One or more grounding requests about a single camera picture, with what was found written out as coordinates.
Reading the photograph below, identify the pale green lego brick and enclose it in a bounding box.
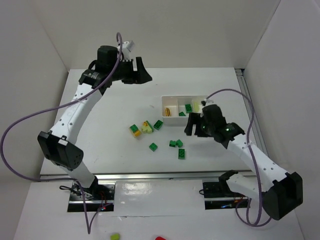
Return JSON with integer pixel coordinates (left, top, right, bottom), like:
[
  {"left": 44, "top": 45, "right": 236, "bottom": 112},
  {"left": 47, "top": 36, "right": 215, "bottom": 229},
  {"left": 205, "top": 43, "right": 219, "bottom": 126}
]
[{"left": 192, "top": 100, "right": 202, "bottom": 113}]

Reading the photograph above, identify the green two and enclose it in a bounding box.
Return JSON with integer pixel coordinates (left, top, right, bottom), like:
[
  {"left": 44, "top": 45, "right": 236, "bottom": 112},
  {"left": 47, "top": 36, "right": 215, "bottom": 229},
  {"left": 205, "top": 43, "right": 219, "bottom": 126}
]
[
  {"left": 153, "top": 120, "right": 163, "bottom": 130},
  {"left": 185, "top": 104, "right": 193, "bottom": 113}
]

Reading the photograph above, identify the green lego plate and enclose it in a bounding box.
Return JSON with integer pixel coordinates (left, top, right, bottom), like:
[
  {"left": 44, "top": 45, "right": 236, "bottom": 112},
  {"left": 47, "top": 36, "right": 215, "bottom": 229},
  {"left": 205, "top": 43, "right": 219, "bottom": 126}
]
[{"left": 178, "top": 111, "right": 186, "bottom": 117}]

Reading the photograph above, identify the white divided plastic container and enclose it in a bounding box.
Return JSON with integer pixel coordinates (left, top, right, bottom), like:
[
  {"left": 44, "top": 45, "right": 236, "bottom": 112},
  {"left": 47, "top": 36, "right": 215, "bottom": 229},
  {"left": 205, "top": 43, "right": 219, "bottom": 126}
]
[{"left": 161, "top": 95, "right": 206, "bottom": 127}]

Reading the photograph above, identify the small green lego brick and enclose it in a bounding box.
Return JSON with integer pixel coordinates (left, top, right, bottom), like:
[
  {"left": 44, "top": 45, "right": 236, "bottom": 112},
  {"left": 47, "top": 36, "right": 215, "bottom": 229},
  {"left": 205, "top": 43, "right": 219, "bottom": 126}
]
[{"left": 148, "top": 142, "right": 158, "bottom": 152}]

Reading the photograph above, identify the yellow orange lego piece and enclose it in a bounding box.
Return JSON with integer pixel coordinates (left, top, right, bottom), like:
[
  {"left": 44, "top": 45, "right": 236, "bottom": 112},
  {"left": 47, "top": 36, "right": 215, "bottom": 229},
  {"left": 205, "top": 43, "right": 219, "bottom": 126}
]
[{"left": 164, "top": 107, "right": 172, "bottom": 117}]

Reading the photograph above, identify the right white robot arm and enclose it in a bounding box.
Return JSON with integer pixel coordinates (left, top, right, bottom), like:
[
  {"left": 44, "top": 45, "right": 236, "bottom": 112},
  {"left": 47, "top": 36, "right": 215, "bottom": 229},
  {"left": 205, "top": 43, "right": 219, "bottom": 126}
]
[{"left": 184, "top": 104, "right": 303, "bottom": 221}]

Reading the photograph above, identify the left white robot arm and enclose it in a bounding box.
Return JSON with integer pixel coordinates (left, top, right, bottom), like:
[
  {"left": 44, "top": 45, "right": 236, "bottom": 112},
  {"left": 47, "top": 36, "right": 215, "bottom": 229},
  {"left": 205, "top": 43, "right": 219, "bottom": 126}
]
[{"left": 37, "top": 41, "right": 152, "bottom": 196}]

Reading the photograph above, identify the pale yellow green lego stack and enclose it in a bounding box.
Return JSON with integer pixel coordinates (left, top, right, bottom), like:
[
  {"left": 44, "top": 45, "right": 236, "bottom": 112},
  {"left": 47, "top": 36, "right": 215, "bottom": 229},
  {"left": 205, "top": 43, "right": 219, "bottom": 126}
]
[{"left": 141, "top": 120, "right": 154, "bottom": 134}]

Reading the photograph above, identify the red object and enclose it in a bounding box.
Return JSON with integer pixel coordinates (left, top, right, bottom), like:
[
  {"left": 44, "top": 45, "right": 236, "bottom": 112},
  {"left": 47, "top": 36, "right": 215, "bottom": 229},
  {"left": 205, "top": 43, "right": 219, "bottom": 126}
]
[{"left": 155, "top": 236, "right": 167, "bottom": 240}]

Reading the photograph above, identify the lime green object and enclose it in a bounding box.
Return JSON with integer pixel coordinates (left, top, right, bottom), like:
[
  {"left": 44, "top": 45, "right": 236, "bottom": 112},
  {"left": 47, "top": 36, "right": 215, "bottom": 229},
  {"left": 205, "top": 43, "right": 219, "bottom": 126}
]
[{"left": 110, "top": 233, "right": 120, "bottom": 240}]

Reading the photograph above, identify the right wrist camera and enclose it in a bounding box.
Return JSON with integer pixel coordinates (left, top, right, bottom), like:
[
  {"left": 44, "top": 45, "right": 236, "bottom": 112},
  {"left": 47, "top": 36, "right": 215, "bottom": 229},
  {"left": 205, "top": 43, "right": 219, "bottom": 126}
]
[{"left": 201, "top": 98, "right": 214, "bottom": 107}]

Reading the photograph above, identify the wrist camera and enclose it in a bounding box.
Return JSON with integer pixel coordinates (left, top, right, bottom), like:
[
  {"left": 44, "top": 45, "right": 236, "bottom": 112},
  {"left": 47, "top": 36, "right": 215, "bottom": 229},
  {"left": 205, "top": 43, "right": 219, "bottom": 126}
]
[
  {"left": 120, "top": 40, "right": 135, "bottom": 61},
  {"left": 201, "top": 98, "right": 214, "bottom": 107}
]

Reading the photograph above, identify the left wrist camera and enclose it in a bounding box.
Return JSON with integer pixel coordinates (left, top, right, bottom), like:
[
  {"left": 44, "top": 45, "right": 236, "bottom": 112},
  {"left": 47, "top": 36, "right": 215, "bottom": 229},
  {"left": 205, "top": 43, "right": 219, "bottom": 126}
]
[{"left": 120, "top": 40, "right": 135, "bottom": 61}]

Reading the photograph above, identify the aluminium rail frame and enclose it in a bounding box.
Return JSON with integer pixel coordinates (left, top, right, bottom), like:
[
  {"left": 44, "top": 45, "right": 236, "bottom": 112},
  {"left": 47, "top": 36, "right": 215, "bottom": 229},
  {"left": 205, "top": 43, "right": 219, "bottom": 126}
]
[{"left": 39, "top": 67, "right": 276, "bottom": 183}]

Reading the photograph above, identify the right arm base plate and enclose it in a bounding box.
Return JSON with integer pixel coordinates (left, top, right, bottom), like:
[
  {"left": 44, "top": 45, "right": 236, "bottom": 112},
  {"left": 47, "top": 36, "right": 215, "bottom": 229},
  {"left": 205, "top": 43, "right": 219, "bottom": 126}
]
[{"left": 198, "top": 181, "right": 249, "bottom": 210}]

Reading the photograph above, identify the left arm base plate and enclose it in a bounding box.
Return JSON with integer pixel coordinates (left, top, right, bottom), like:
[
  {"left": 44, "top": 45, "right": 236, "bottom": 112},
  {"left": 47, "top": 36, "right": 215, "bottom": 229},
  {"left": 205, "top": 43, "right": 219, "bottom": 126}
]
[{"left": 59, "top": 183, "right": 116, "bottom": 213}]

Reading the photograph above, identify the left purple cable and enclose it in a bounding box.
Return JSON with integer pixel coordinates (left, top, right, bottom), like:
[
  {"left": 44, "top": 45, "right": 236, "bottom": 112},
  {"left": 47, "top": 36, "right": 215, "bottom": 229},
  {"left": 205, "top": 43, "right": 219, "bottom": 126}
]
[{"left": 0, "top": 32, "right": 123, "bottom": 235}]

